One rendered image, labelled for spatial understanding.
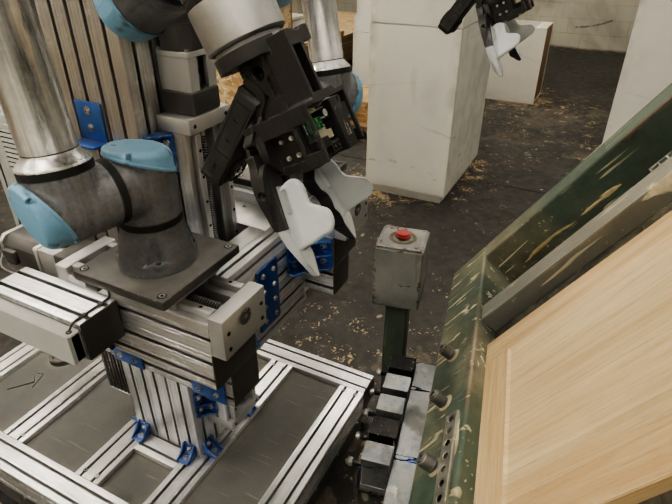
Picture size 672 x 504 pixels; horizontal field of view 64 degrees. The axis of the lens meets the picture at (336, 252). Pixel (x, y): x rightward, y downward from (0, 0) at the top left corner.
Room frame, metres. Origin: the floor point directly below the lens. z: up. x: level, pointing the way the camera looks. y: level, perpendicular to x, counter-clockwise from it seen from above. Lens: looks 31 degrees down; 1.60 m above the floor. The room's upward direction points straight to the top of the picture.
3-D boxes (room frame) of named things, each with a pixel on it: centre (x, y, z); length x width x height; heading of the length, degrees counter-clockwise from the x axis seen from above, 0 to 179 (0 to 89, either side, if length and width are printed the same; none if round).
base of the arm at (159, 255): (0.90, 0.34, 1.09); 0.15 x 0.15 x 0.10
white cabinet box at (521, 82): (5.84, -1.85, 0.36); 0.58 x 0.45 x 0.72; 63
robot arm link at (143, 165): (0.89, 0.35, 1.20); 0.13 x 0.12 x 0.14; 139
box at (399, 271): (1.16, -0.17, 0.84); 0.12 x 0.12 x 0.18; 73
